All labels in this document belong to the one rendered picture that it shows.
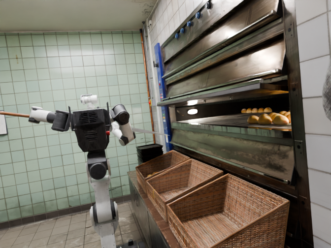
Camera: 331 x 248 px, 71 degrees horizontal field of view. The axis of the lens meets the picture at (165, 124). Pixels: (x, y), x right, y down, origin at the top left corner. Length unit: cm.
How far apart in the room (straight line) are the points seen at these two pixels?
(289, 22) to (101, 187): 157
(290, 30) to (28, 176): 343
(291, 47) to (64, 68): 303
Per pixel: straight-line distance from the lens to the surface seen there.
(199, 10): 199
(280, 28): 126
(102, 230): 197
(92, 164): 172
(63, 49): 370
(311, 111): 114
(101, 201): 188
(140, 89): 364
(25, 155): 371
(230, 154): 166
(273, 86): 116
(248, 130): 146
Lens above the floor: 135
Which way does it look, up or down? 4 degrees down
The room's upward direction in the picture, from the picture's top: 7 degrees counter-clockwise
